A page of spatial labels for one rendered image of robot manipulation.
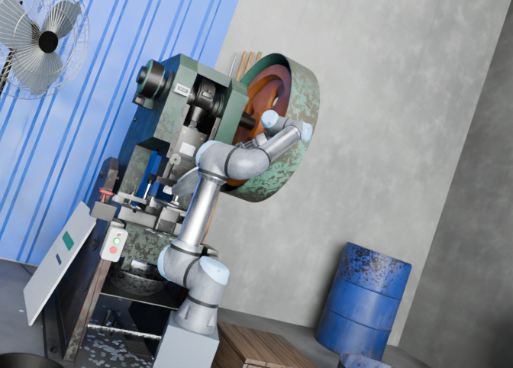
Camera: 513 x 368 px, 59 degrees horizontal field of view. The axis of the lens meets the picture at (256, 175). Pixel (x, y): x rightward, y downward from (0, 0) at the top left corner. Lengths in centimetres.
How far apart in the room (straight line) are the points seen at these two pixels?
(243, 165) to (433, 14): 382
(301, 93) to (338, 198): 222
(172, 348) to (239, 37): 275
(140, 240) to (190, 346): 70
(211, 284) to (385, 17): 359
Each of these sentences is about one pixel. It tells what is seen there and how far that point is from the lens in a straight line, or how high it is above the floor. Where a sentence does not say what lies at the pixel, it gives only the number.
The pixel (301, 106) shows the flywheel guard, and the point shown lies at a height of 144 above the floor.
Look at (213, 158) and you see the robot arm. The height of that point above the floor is 103.
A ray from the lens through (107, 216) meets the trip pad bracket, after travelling 210.
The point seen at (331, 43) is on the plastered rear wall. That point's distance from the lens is 429.
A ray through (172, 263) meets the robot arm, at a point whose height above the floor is 63.
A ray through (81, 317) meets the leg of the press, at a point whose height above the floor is 22.
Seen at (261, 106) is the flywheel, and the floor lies 145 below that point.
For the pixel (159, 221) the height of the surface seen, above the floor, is 69.
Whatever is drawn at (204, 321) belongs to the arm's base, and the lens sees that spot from 163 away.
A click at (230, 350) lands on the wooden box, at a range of 202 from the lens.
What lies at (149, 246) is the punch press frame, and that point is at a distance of 218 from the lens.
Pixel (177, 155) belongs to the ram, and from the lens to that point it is 230.
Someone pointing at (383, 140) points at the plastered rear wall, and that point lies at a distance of 464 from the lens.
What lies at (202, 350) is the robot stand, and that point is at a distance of 164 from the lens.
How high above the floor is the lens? 92
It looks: 3 degrees up
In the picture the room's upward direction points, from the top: 20 degrees clockwise
